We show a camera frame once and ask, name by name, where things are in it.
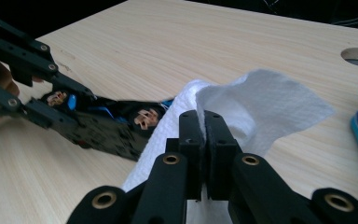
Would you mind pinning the blue toy car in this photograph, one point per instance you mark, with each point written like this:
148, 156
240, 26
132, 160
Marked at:
115, 124

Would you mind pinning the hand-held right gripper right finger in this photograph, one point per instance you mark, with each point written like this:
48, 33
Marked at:
219, 149

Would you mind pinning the white wet wipe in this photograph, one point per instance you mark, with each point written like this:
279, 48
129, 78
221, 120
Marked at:
261, 102

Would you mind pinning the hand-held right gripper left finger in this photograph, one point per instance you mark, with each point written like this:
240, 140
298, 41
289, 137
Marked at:
192, 146

